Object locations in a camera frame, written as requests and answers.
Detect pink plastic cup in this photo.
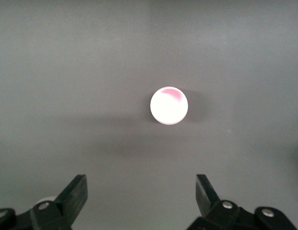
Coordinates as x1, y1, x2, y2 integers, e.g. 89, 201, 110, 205
150, 86, 189, 126

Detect dark grey table mat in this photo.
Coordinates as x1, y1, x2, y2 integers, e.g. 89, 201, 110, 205
0, 0, 298, 230

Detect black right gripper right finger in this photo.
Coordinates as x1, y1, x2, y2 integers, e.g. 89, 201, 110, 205
186, 173, 298, 230

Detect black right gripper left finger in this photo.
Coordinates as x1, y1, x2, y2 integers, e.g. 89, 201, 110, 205
0, 174, 88, 230

